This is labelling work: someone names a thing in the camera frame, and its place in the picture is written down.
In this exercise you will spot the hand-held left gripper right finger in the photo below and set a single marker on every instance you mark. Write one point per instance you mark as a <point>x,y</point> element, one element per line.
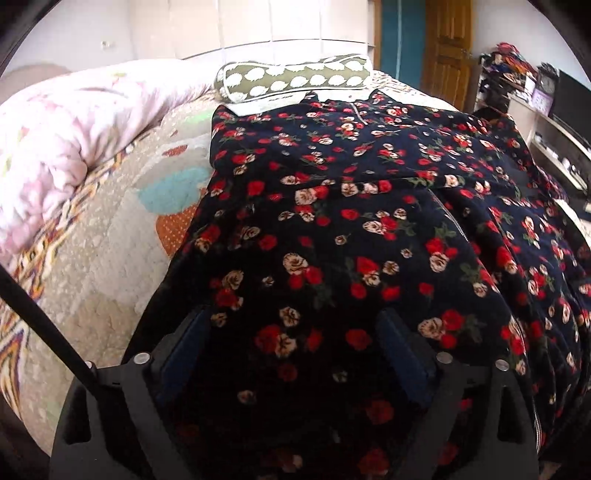
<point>402,355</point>

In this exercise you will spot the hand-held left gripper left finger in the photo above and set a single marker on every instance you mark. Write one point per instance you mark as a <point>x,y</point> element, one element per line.
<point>184,353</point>

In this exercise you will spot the dark floral dress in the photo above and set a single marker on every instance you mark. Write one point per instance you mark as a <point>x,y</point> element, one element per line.
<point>346,230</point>

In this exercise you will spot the pile of colourful clothes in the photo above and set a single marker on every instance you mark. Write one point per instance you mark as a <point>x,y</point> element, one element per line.
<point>505,69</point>

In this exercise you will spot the quilted patchwork bedspread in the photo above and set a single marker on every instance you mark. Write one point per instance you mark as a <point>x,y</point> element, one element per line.
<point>106,258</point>

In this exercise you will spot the pink floral comforter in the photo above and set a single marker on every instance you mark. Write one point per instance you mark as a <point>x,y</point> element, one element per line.
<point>55,138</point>

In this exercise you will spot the white shelf unit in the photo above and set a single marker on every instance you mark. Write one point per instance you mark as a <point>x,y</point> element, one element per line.
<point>554,143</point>

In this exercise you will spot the purple table clock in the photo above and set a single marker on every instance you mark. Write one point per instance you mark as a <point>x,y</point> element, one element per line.
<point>541,100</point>

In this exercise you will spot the green pillow with white pattern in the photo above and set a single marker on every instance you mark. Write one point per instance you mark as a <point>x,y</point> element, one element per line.
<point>295,78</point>

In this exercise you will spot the black television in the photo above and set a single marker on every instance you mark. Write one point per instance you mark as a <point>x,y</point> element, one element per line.
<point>572,104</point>

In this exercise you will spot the black table clock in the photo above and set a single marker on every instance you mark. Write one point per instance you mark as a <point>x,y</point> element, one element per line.
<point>548,79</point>

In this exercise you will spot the wooden door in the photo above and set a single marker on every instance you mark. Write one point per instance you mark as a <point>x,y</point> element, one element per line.
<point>448,46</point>

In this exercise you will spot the teal curtain panel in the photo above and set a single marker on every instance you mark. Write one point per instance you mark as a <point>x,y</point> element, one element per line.
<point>401,37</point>

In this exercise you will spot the white glossy wardrobe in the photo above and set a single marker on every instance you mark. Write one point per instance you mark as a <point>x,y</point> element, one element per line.
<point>277,23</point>

